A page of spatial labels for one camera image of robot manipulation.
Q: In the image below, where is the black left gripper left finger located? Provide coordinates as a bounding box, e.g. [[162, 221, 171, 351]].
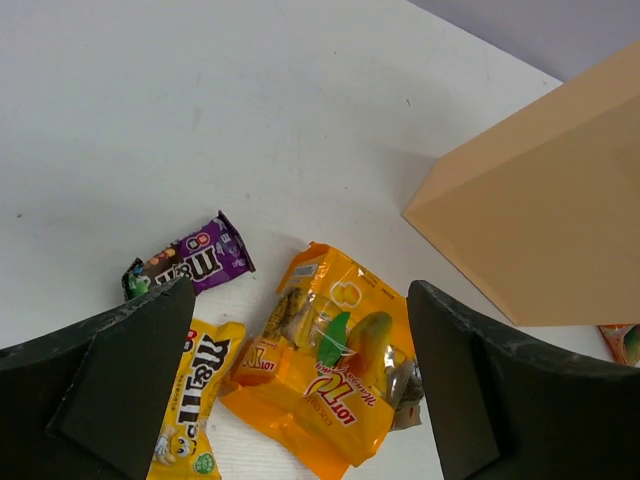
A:
[[1, 279, 195, 479]]

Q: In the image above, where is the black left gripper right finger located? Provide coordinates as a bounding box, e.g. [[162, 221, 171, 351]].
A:
[[407, 280, 639, 479]]

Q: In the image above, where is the yellow M&M's packet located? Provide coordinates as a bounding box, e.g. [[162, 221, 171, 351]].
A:
[[147, 319, 246, 479]]

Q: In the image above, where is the orange snack packet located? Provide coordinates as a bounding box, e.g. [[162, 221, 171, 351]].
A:
[[598, 324, 640, 367]]

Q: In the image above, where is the orange Lot 100 mango bag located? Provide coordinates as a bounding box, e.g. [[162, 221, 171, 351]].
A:
[[221, 243, 424, 479]]

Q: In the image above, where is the purple M&M's packet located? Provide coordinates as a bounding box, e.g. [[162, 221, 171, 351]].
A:
[[121, 212, 255, 300]]

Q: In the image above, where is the brown paper bag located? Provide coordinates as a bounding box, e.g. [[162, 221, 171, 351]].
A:
[[404, 44, 639, 327]]

